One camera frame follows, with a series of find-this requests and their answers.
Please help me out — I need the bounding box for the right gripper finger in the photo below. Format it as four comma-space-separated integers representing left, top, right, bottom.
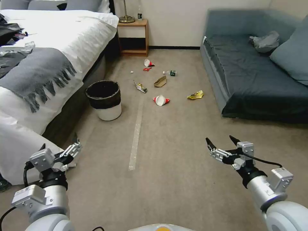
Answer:
205, 137, 229, 165
229, 135, 242, 147

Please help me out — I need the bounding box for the white trash can black liner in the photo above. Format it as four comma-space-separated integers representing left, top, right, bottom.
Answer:
84, 80, 122, 122

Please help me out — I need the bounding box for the clear tape floor strip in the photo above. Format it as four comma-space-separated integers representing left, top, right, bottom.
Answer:
128, 96, 143, 171

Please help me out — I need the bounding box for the dark shoe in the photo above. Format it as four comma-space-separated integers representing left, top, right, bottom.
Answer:
0, 174, 12, 192

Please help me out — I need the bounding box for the yellow crumpled wrapper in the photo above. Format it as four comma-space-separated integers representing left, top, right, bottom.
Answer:
187, 90, 204, 100

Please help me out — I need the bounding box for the blue-grey sofa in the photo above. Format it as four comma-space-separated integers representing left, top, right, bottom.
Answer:
200, 9, 308, 124

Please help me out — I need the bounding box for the grey fringed throw blanket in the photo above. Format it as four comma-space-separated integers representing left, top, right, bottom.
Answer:
0, 47, 77, 114

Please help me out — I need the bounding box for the large red white paper cup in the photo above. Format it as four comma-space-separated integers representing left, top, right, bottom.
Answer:
152, 94, 171, 107

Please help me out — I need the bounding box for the silver crumpled snack wrapper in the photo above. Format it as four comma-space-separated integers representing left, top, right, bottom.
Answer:
133, 80, 148, 93

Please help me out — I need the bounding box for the brown paper bag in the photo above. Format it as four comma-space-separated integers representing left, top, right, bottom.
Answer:
153, 75, 168, 88

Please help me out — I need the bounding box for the black plastic bag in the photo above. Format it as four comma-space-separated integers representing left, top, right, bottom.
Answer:
0, 49, 27, 79

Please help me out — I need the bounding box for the white robot front shell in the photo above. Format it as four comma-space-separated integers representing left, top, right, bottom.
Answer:
129, 223, 193, 231

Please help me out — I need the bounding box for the clear crumpled plastic wrapper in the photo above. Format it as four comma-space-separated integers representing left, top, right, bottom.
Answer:
20, 41, 36, 53

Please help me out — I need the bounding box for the blue sofa cushion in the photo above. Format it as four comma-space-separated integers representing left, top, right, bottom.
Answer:
269, 23, 308, 86

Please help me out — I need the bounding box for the bed with white duvet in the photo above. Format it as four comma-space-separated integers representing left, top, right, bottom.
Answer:
0, 9, 120, 186

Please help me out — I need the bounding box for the black clothing pile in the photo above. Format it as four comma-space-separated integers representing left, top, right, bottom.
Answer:
0, 13, 25, 47

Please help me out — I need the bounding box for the wooden nightstand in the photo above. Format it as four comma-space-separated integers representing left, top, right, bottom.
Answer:
117, 19, 149, 57

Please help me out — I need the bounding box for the brass lamp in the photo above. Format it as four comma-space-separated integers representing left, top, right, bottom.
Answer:
119, 0, 136, 23

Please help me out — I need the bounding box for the grey pillow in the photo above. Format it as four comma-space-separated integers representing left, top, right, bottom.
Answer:
27, 0, 69, 11

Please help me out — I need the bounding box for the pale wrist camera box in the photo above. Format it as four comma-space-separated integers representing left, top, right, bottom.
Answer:
29, 148, 56, 172
236, 141, 255, 160

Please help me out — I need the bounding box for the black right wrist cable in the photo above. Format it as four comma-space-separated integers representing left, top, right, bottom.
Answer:
245, 154, 283, 169

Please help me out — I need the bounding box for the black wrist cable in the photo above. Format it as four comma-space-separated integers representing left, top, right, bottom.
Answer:
245, 154, 283, 169
22, 161, 31, 189

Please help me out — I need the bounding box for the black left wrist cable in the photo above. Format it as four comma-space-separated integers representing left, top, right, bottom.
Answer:
22, 161, 31, 189

